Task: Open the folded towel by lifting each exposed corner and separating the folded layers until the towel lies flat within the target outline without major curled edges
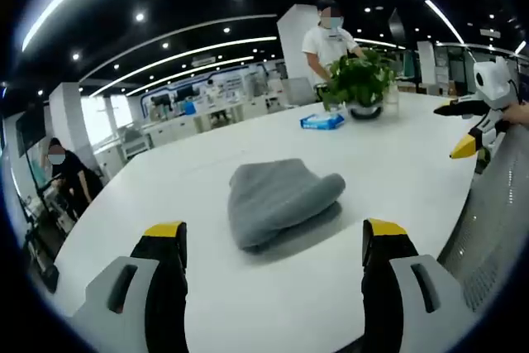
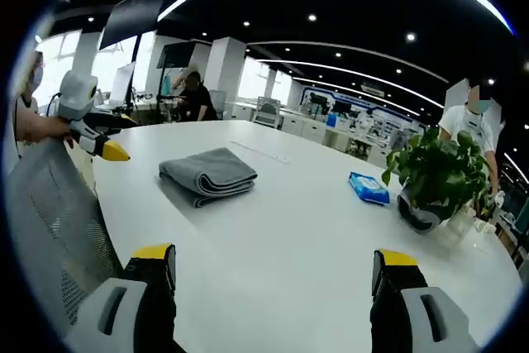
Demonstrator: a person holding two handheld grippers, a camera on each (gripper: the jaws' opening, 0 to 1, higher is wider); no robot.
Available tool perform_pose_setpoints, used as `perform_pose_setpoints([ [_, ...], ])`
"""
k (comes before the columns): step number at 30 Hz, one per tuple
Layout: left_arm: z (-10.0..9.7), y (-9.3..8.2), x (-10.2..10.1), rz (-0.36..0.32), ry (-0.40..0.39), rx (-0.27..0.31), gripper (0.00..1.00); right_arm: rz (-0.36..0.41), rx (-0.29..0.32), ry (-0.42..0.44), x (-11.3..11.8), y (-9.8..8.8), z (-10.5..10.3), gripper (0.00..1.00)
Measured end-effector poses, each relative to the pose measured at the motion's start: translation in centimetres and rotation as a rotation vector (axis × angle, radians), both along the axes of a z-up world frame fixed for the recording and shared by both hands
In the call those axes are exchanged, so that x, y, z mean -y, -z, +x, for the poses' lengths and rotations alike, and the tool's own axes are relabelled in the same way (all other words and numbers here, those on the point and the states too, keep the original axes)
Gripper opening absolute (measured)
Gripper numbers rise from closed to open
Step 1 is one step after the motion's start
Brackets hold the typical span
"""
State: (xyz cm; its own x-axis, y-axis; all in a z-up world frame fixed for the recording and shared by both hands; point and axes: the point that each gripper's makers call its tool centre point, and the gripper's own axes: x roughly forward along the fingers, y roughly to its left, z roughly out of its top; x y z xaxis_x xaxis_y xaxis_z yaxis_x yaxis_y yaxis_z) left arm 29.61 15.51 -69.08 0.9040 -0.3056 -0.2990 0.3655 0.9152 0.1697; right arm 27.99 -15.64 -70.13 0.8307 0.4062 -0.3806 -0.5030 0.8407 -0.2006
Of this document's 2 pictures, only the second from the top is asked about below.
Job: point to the grey black plant pot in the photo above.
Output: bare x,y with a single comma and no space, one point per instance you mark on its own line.
421,220

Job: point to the black screen on stand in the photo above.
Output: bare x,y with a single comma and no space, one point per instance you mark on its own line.
177,55

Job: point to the clear glass vase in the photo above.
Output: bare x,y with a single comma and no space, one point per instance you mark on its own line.
458,225

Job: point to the black overhead panel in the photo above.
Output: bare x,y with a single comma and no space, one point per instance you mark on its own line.
128,18

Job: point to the grey mesh office chair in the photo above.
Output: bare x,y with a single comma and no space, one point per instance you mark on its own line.
49,212

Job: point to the white background office chair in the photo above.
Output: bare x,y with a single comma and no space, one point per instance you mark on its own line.
266,113

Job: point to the green leafy plant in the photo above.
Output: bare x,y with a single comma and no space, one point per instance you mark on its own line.
434,171

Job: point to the person's left hand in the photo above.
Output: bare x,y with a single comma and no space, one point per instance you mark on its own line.
58,130

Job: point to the person's own upper body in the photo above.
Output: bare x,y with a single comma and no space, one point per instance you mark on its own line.
33,74

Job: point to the grey towel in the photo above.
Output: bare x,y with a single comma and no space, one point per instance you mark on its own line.
206,167

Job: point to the blue wet wipes packet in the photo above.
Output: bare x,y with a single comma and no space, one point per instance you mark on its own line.
368,187

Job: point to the blue storage box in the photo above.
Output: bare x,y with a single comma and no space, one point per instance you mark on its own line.
332,120

